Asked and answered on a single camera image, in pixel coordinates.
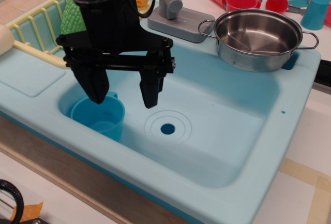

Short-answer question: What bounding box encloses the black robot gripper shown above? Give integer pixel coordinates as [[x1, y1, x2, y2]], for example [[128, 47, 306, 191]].
[[56, 0, 175, 109]]

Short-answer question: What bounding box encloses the blue plastic cup in sink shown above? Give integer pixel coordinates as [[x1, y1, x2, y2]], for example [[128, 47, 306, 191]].
[[70, 92, 125, 141]]

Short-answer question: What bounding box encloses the stainless steel pot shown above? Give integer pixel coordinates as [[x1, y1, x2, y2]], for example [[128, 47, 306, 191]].
[[212, 8, 305, 72]]

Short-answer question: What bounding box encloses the red cup lying right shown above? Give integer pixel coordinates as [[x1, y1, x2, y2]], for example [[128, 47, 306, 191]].
[[265, 0, 289, 13]]

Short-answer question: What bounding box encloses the blue upside-down cup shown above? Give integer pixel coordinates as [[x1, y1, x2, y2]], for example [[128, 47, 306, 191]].
[[300, 0, 330, 31]]

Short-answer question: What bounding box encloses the red cup at edge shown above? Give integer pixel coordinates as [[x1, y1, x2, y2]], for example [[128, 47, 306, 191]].
[[324, 2, 331, 27]]

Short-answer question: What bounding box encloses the grey toy faucet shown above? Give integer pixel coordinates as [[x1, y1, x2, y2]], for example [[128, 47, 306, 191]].
[[147, 0, 215, 43]]

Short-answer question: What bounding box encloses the green textured toy vegetable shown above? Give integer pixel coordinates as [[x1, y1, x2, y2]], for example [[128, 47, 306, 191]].
[[61, 0, 86, 35]]

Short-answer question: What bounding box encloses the yellow dish rack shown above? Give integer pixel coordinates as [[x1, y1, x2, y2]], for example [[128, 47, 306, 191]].
[[5, 0, 68, 69]]

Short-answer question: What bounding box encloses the light blue toy sink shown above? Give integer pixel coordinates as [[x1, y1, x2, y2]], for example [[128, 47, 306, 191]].
[[1, 38, 321, 223]]

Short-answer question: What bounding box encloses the cream plastic object left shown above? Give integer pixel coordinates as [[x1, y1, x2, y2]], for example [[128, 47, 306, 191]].
[[0, 24, 15, 55]]

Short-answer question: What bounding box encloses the orange tape piece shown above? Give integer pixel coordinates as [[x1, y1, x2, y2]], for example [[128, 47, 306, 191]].
[[20, 202, 43, 223]]

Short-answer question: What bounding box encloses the blue toy knife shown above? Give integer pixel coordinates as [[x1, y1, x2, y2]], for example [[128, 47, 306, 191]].
[[286, 0, 311, 16]]

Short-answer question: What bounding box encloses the black bar at right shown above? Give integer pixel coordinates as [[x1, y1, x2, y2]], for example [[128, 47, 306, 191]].
[[313, 59, 331, 94]]

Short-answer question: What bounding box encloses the red cup with handle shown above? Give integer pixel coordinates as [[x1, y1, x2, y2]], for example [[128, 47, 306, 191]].
[[225, 0, 261, 12]]

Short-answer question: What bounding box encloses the black corrugated hose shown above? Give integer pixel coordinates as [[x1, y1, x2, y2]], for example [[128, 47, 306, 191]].
[[0, 179, 25, 222]]

